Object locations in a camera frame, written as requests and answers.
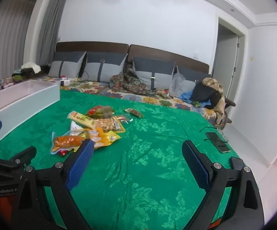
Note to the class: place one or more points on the small red sausage packet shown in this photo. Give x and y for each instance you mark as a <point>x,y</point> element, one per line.
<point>125,119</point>

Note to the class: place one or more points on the peanut snack packet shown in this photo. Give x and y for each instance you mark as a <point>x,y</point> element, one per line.
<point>107,124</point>

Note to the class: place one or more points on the green patterned bedspread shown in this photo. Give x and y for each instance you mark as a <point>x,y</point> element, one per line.
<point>138,153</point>

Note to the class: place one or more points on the white wall switch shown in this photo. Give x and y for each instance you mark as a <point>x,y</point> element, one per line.
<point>195,55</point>

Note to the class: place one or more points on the sheer white curtain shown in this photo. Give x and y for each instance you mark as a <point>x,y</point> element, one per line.
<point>6,38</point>

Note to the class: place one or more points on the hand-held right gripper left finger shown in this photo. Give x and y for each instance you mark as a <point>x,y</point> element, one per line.
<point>80,163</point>

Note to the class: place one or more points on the black bag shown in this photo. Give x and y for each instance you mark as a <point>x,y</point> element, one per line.
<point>204,92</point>

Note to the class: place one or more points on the grey pillow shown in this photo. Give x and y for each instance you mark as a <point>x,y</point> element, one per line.
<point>193,75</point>
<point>152,73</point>
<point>104,67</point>
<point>65,64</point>

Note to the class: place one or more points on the clear sausage packet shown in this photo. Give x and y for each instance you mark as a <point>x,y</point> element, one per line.
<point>66,141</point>

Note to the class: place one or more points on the small red candy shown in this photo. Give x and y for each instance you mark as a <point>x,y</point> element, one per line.
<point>62,152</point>

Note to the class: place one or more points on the white door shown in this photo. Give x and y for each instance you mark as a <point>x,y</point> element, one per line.
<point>235,60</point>

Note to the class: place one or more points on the red green snack packet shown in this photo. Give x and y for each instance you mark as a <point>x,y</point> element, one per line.
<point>100,111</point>

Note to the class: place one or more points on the pile of dark clothes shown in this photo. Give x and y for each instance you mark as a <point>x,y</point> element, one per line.
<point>215,83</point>

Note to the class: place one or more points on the white storage box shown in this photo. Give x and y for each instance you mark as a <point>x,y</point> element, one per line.
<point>20,105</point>

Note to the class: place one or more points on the black flat device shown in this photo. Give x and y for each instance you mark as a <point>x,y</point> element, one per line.
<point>236,163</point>

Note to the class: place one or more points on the small white box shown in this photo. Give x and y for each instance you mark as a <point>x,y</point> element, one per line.
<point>64,82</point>

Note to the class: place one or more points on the white crumpled cloth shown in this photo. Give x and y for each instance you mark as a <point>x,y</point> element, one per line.
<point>30,66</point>

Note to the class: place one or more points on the blue cloth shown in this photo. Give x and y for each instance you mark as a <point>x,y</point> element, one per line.
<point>185,96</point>

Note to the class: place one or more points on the long yellow snack packet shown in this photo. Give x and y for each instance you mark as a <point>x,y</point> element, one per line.
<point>82,119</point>

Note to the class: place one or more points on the grey curtain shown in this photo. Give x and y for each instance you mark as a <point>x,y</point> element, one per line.
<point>53,24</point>

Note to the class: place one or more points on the clear plastic bag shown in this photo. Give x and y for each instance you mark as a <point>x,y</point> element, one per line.
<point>176,83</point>

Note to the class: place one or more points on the brown snack packet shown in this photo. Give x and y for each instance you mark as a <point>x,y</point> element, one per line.
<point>134,112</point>

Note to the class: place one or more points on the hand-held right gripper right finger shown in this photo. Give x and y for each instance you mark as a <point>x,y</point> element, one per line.
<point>196,165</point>

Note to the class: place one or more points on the black smartphone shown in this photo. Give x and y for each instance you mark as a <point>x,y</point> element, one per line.
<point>218,142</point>

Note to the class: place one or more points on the dark chair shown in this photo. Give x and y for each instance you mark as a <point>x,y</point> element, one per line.
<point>230,104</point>

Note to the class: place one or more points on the floral bed sheet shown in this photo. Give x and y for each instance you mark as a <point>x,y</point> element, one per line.
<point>152,99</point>

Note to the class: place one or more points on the dark floral cloth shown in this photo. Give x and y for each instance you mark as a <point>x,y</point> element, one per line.
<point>128,82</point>

